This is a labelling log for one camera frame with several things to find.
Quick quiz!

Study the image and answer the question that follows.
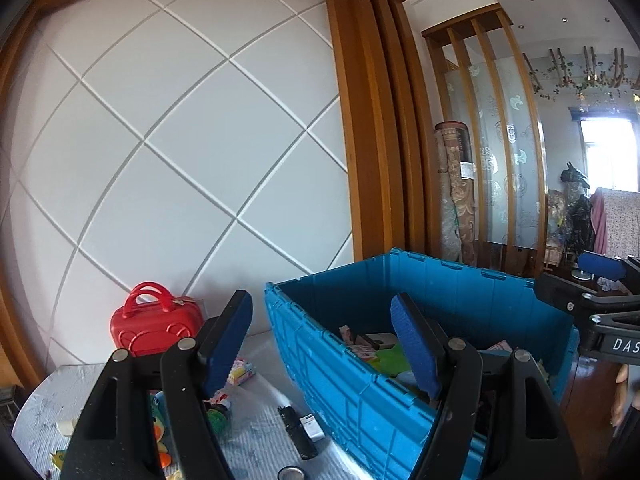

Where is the pink yellow candy pack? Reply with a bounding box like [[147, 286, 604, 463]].
[[227, 359, 256, 386]]

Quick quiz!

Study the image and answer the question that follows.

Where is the wooden wall trim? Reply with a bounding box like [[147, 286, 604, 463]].
[[0, 0, 438, 391]]

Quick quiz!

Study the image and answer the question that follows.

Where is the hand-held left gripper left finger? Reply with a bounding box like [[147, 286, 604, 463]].
[[59, 289, 254, 480]]

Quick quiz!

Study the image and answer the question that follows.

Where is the window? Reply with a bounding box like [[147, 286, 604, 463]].
[[580, 120, 640, 193]]

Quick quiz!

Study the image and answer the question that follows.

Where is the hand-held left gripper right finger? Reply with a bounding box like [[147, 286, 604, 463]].
[[390, 291, 583, 480]]

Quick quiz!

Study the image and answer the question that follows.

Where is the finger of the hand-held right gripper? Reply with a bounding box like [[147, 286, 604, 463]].
[[577, 251, 640, 281], [534, 272, 640, 317]]

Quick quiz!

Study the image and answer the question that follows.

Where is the person's right hand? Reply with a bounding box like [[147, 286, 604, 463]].
[[611, 364, 640, 428]]

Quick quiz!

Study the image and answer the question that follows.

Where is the floral cloth cover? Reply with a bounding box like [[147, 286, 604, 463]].
[[590, 187, 640, 256]]

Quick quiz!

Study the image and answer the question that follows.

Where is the blue plastic crate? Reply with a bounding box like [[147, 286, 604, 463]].
[[265, 247, 581, 480]]

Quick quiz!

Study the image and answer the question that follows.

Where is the dark green bundle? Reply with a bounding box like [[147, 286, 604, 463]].
[[560, 162, 596, 251]]

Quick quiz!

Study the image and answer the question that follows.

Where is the green plush hat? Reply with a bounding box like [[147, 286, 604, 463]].
[[375, 347, 416, 378]]

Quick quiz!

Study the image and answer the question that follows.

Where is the rolled patterned carpet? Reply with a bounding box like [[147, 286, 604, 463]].
[[434, 121, 481, 263]]

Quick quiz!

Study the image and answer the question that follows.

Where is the desktop with white cloth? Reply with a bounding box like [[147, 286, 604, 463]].
[[11, 330, 381, 480]]

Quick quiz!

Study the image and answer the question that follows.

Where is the black white box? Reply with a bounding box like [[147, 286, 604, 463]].
[[362, 332, 396, 351]]

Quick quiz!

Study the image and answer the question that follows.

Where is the red toy suitcase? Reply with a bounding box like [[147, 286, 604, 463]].
[[110, 282, 206, 358]]

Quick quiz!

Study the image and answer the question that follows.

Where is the hanging vine decoration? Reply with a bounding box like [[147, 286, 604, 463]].
[[522, 47, 640, 103]]

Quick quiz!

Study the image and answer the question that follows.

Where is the wooden screen partition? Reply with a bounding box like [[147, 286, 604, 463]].
[[422, 4, 548, 266]]

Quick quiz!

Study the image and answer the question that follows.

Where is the pink white small box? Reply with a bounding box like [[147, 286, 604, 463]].
[[347, 342, 381, 361]]

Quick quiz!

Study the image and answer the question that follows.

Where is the wooden crib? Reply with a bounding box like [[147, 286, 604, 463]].
[[545, 192, 568, 273]]

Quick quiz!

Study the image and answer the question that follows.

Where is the orange green plush toy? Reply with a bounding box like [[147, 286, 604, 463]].
[[149, 391, 175, 468]]

